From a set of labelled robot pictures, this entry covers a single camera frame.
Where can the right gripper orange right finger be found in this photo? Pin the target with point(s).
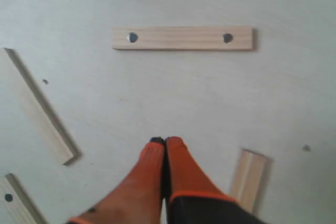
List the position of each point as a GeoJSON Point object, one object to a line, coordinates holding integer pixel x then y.
{"type": "Point", "coordinates": [193, 197]}

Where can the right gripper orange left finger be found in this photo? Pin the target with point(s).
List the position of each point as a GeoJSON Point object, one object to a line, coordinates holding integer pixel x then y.
{"type": "Point", "coordinates": [138, 198]}

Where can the plain wooden stick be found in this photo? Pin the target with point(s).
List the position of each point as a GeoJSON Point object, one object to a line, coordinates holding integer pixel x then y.
{"type": "Point", "coordinates": [249, 179]}
{"type": "Point", "coordinates": [37, 107]}

